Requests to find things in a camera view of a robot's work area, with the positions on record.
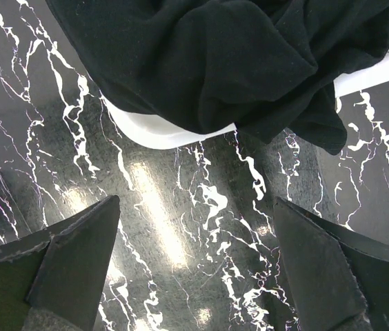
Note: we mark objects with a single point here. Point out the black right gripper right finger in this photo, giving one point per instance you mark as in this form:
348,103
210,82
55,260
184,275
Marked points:
339,279

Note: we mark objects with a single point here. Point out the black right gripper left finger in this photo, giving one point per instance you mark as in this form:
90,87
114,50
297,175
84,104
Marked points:
53,279

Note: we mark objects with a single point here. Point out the white plastic basket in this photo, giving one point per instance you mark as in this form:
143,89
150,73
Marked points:
151,131

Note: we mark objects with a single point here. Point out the black t-shirt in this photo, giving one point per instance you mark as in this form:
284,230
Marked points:
263,66

